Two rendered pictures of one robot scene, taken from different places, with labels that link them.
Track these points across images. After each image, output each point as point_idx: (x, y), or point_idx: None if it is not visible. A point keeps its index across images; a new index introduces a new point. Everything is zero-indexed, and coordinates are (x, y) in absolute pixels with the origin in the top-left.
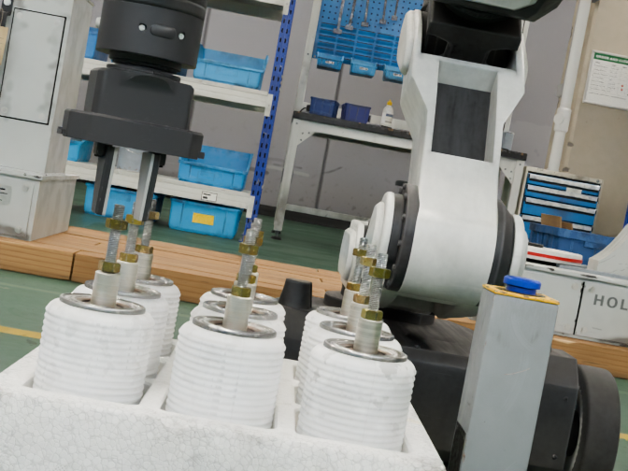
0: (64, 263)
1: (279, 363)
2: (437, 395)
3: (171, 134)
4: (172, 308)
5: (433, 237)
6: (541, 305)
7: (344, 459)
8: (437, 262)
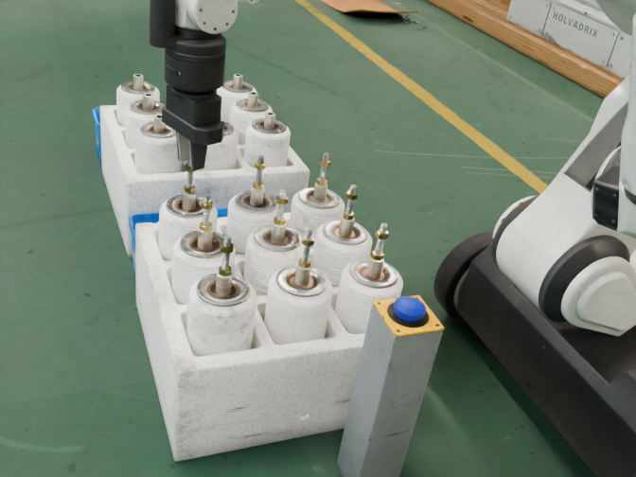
0: None
1: (199, 273)
2: (552, 375)
3: (186, 127)
4: (316, 222)
5: (509, 246)
6: (387, 329)
7: (166, 336)
8: (509, 268)
